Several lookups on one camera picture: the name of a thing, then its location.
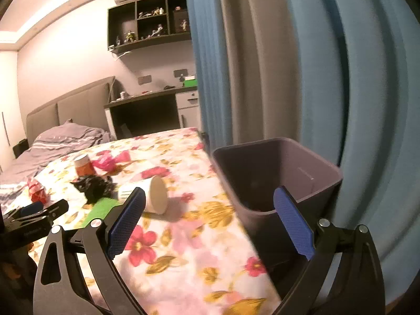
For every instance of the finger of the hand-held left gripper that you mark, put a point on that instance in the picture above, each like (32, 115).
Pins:
(55, 208)
(31, 208)

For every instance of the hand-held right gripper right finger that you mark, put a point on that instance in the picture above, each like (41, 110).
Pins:
(293, 223)

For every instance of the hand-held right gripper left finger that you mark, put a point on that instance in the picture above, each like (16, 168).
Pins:
(128, 223)

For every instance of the large white paper cup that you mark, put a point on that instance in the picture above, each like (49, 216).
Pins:
(157, 195)

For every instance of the black plastic bag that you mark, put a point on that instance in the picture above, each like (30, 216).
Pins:
(93, 187)

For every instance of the orange paper cup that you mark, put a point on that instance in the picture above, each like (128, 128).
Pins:
(84, 167)

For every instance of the purple plastic bin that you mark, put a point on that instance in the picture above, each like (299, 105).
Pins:
(262, 177)

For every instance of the pink plastic bag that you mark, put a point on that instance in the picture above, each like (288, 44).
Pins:
(105, 163)

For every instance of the red foil wrapper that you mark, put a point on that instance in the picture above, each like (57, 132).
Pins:
(37, 192)

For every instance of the green foam net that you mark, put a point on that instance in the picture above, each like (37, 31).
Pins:
(101, 208)

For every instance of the black nightstand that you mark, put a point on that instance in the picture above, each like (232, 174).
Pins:
(20, 147)

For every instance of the grey padded headboard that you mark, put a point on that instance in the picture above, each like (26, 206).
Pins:
(82, 105)

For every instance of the white wardrobe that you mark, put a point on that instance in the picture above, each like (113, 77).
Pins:
(8, 88)

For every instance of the white drawer cabinet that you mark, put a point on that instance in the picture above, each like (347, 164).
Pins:
(188, 111)

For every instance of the dark top desk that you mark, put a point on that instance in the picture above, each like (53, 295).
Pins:
(147, 95)

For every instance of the wide blue curtain panel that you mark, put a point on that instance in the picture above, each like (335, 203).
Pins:
(377, 105)

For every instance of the green box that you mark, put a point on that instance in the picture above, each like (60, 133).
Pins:
(191, 82)

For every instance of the grey curtain panel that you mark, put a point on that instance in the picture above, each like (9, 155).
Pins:
(262, 55)

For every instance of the narrow blue curtain panel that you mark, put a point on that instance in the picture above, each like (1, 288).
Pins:
(203, 55)

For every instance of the row of small figurines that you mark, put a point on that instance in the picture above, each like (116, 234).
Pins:
(130, 35)

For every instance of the dark wall socket plate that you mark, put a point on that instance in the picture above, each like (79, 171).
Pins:
(144, 80)
(180, 72)

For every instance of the dark wall shelf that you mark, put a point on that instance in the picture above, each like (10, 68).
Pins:
(126, 16)

